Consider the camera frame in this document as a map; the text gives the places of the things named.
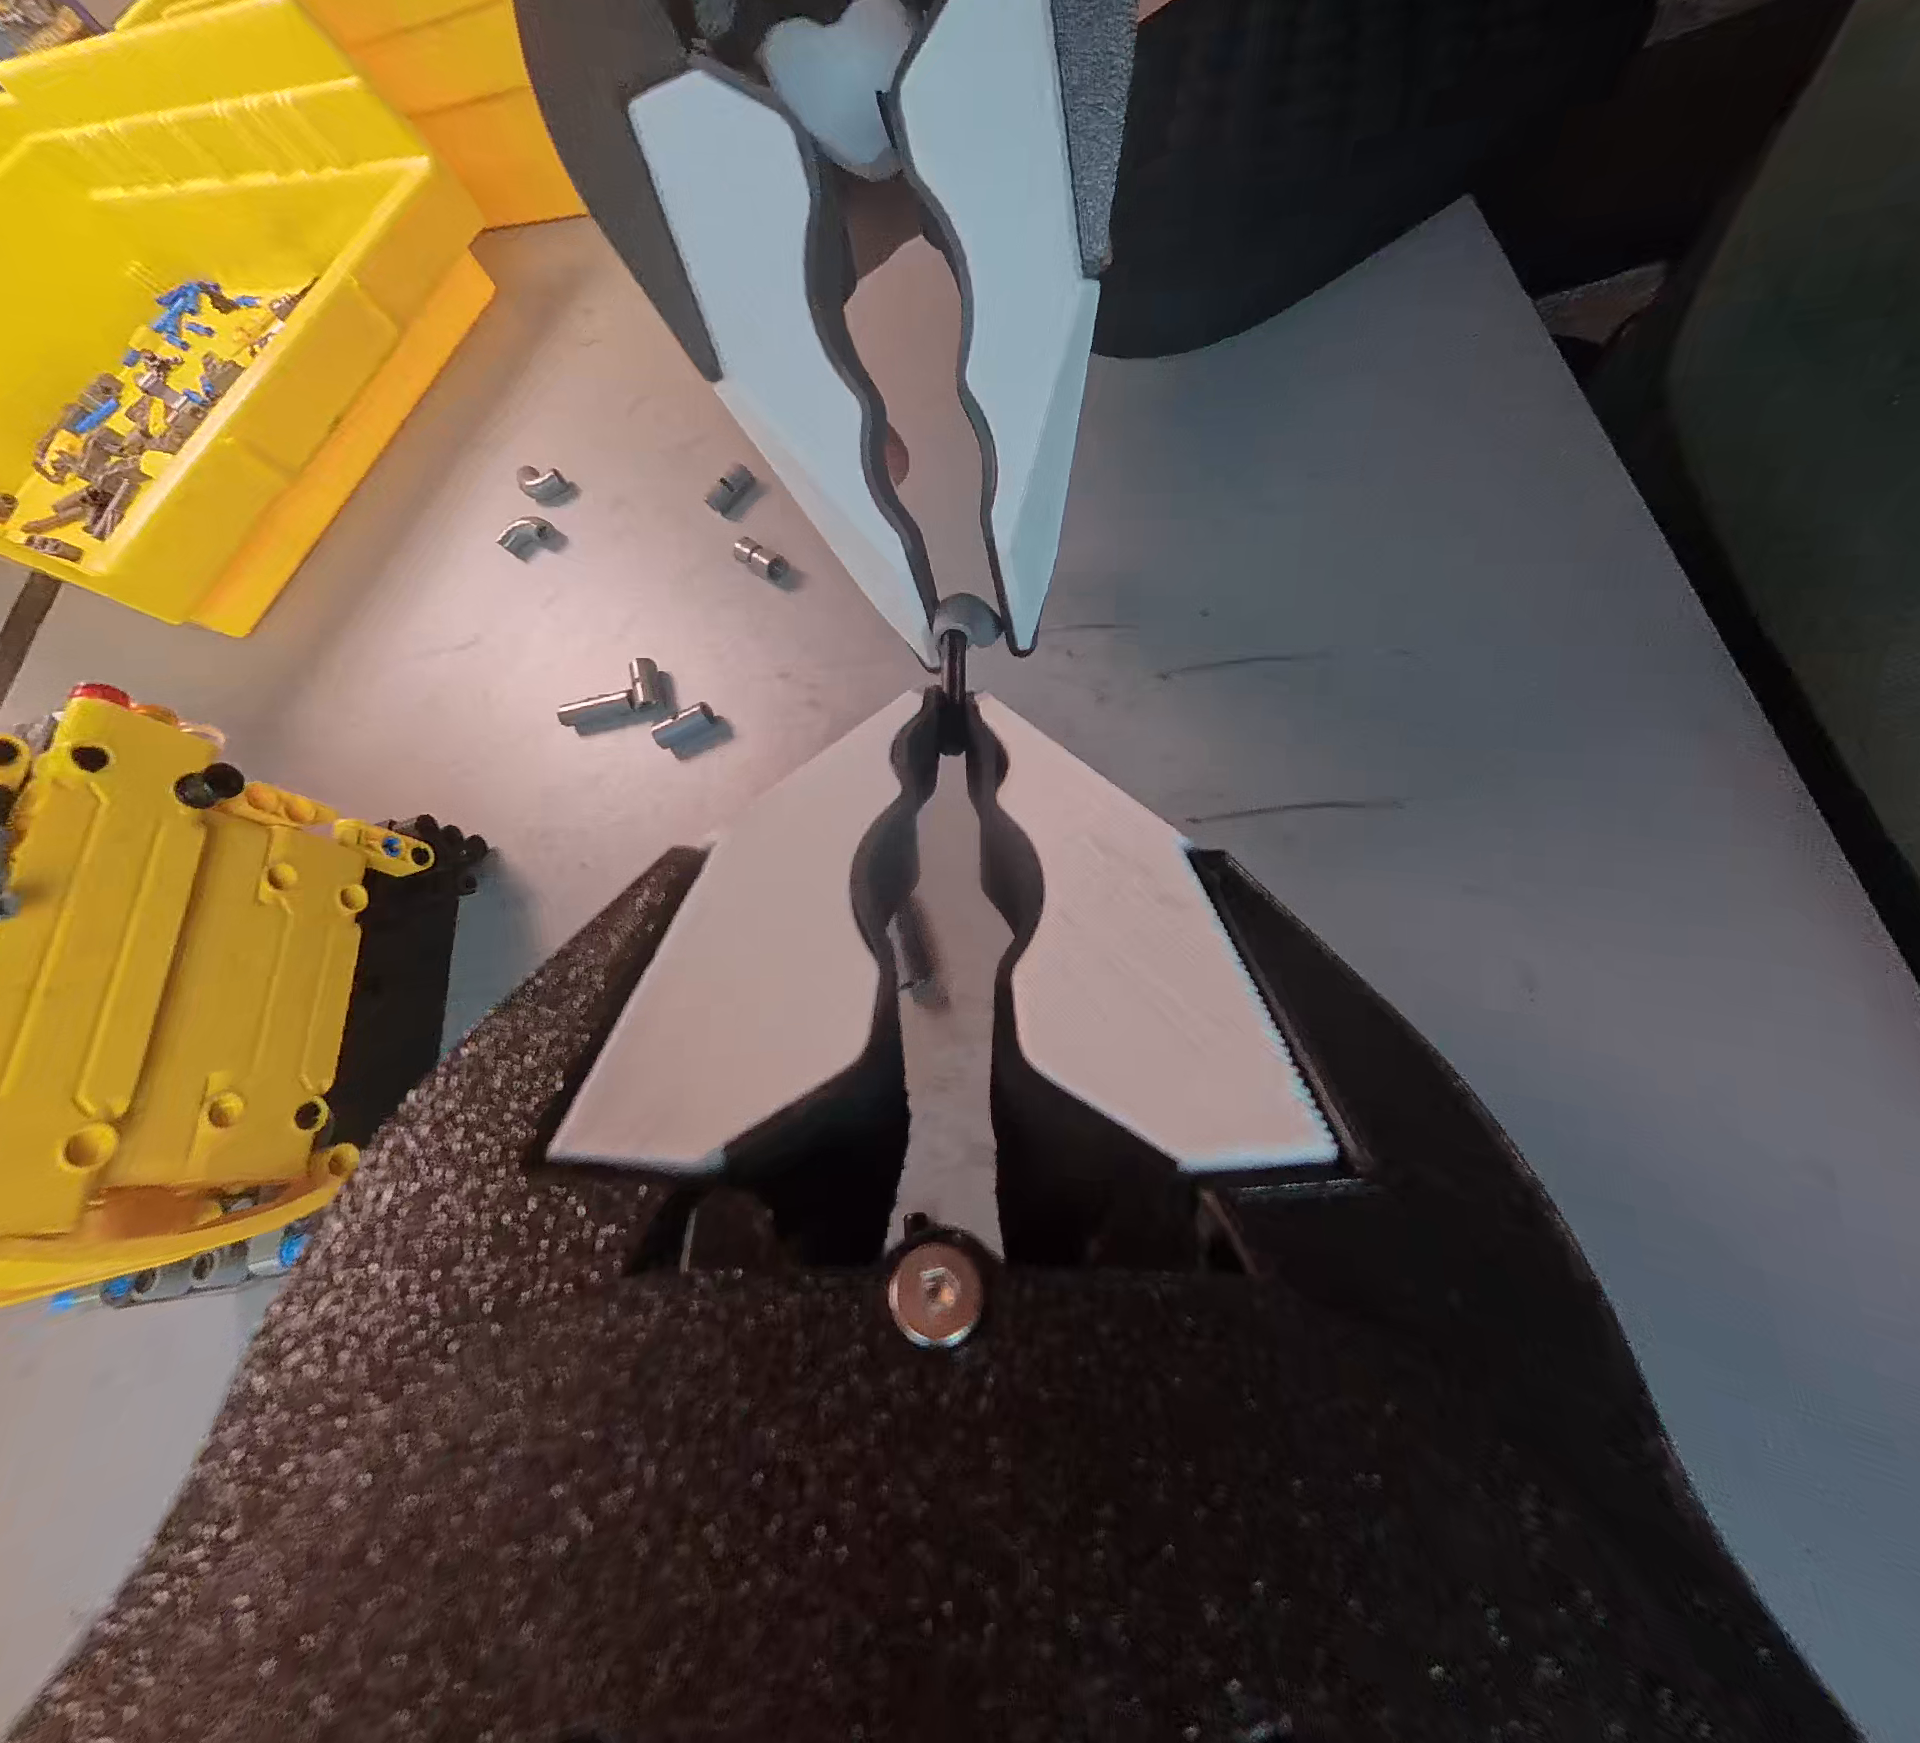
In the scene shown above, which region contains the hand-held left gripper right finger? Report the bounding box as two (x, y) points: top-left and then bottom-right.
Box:
(966, 690), (1339, 1269)

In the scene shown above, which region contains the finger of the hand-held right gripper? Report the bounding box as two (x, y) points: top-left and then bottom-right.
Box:
(893, 0), (1103, 658)
(628, 62), (944, 666)

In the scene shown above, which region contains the black mesh office chair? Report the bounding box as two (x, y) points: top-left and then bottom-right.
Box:
(1095, 0), (1660, 358)

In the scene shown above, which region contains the yellow lego robot model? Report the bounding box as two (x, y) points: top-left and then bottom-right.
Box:
(0, 683), (489, 1309)

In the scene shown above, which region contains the pile of grey blue parts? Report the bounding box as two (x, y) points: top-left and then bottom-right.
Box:
(0, 276), (318, 563)

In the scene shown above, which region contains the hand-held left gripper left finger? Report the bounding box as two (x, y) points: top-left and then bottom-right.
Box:
(548, 689), (944, 1274)

